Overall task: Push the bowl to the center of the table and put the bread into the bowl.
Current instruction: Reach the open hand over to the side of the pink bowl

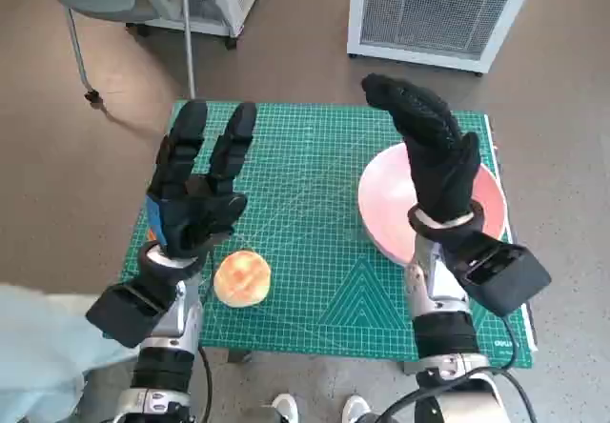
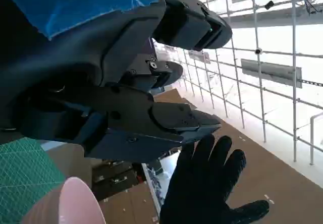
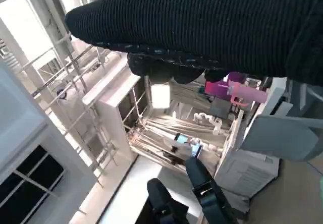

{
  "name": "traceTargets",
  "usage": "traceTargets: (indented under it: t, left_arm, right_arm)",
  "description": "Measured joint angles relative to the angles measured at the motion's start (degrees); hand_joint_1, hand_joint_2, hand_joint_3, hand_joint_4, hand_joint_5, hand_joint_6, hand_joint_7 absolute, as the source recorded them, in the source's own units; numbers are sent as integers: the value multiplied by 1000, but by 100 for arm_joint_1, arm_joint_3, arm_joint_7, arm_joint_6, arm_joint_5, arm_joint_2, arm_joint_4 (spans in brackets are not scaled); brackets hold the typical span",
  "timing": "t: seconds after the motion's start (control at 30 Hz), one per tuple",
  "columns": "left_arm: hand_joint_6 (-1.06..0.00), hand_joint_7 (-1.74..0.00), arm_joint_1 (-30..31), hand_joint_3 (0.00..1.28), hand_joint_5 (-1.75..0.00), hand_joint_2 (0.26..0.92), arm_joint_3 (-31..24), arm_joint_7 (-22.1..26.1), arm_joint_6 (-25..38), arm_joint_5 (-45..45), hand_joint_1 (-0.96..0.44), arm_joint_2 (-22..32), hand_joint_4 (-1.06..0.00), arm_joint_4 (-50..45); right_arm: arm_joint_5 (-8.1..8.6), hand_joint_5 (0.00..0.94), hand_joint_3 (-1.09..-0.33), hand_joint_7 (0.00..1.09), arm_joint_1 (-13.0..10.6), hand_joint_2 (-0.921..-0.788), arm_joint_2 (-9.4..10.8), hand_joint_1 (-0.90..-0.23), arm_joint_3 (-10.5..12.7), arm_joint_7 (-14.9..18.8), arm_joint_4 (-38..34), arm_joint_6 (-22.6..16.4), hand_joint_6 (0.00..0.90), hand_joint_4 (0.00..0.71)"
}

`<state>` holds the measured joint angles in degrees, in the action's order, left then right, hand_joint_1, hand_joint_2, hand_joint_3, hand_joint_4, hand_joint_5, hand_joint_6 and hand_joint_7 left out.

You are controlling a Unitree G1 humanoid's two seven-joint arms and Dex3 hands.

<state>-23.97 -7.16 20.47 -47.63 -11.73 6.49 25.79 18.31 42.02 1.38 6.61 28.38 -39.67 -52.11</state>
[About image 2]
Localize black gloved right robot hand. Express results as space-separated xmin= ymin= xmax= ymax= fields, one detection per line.
xmin=159 ymin=134 xmax=270 ymax=224

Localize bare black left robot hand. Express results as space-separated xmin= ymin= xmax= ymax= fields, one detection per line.
xmin=0 ymin=0 xmax=233 ymax=164

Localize pink bowl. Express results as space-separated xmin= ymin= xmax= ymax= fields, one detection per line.
xmin=21 ymin=176 xmax=106 ymax=224

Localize black case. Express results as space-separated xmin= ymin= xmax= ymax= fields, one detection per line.
xmin=91 ymin=159 xmax=140 ymax=202

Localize green cutting mat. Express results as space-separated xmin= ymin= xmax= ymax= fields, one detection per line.
xmin=0 ymin=137 xmax=68 ymax=203

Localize grey metal rail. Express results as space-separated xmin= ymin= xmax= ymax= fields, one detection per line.
xmin=241 ymin=59 xmax=303 ymax=88

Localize white wire grid fence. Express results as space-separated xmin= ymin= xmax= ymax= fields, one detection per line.
xmin=151 ymin=0 xmax=323 ymax=166

